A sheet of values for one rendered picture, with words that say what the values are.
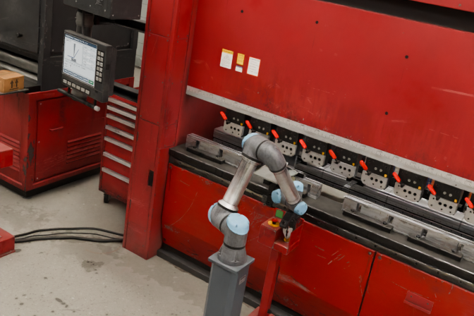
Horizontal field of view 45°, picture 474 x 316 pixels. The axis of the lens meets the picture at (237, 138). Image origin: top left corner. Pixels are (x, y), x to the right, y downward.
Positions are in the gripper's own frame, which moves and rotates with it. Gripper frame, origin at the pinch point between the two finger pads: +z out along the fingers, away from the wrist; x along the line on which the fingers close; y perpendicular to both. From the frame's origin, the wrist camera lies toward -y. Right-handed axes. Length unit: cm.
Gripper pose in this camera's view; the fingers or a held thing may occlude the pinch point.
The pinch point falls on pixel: (286, 237)
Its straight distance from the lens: 338.6
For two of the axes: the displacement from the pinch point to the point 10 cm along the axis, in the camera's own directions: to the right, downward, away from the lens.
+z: -1.1, 9.1, 4.0
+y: 5.4, -2.8, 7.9
